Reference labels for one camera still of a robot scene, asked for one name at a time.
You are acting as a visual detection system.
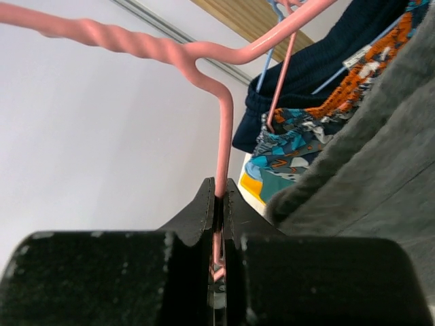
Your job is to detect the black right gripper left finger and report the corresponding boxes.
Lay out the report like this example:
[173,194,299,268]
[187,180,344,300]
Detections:
[1,178,215,325]

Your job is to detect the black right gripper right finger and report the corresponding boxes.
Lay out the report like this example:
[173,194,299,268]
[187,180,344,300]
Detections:
[223,179,433,325]

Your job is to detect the patterned orange blue shorts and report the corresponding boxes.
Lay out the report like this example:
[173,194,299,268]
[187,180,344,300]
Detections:
[245,1,429,204]

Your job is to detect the grey shorts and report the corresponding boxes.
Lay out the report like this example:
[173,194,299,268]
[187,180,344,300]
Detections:
[266,6,435,259]

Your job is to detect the navy blue shorts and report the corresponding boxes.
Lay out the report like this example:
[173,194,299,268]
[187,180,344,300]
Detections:
[232,1,407,153]

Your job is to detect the pink wire hanger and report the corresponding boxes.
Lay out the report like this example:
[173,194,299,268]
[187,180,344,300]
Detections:
[0,0,341,283]
[266,0,302,132]

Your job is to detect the wooden clothes rack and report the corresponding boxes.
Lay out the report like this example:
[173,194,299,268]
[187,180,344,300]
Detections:
[190,0,315,62]

